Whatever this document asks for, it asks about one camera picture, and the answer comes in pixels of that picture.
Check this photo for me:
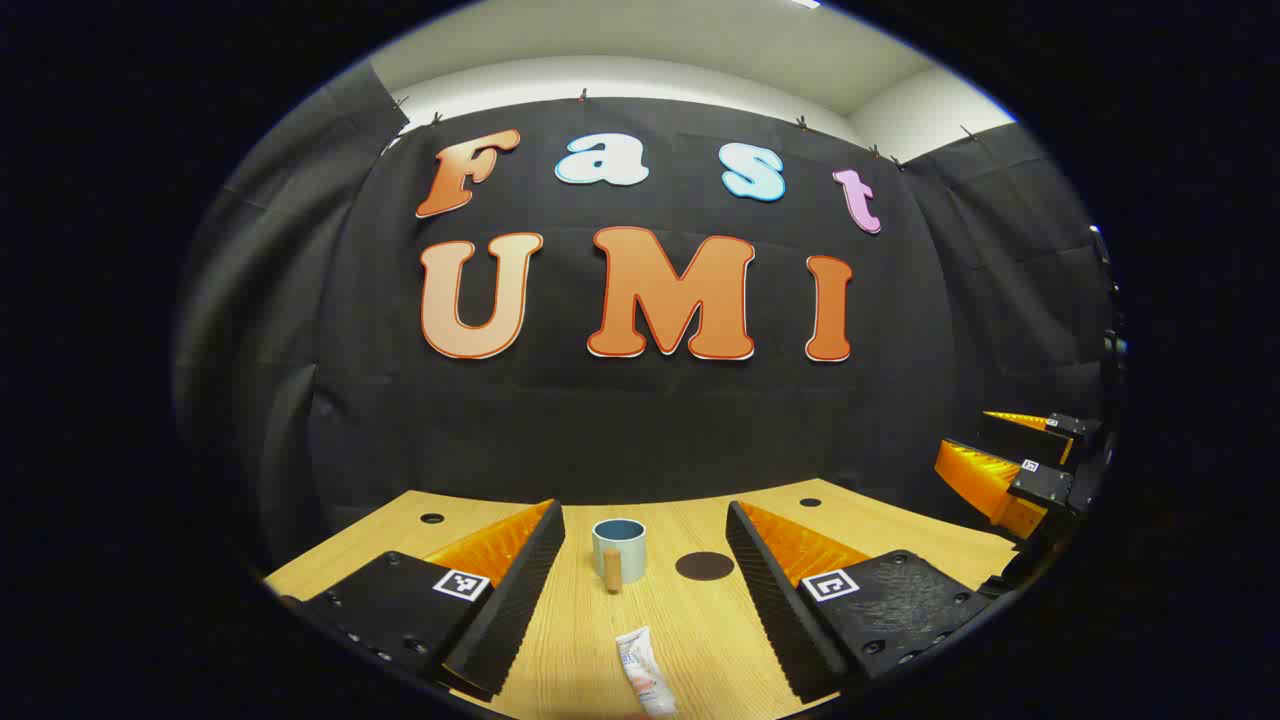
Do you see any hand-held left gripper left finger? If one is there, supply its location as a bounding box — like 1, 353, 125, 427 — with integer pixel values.
285, 498, 567, 701

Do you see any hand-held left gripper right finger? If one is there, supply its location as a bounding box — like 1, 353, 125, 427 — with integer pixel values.
724, 499, 1001, 704

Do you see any dark round coaster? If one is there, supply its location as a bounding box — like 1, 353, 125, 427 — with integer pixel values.
675, 551, 736, 582

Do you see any blue-grey cup with wooden handle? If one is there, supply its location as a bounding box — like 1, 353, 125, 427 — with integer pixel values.
591, 518, 648, 593

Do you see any white toothpaste tube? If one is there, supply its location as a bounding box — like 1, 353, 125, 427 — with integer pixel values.
614, 626, 679, 718

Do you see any wooden desktop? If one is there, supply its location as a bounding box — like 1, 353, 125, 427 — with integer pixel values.
262, 478, 1021, 720

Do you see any black backdrop cloth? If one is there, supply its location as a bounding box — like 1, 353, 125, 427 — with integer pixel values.
172, 60, 1121, 571

